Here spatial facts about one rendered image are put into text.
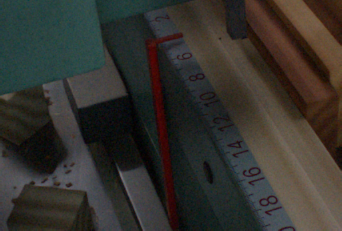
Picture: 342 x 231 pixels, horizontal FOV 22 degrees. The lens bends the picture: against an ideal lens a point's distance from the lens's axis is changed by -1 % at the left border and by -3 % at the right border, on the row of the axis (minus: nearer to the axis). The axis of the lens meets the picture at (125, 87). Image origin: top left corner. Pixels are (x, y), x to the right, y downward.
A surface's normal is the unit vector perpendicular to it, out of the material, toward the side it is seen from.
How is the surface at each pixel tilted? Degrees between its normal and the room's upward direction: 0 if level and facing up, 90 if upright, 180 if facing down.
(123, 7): 90
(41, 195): 0
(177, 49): 0
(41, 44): 90
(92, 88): 0
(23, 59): 90
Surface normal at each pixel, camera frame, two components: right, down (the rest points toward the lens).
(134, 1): 0.26, 0.56
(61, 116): -0.12, -0.79
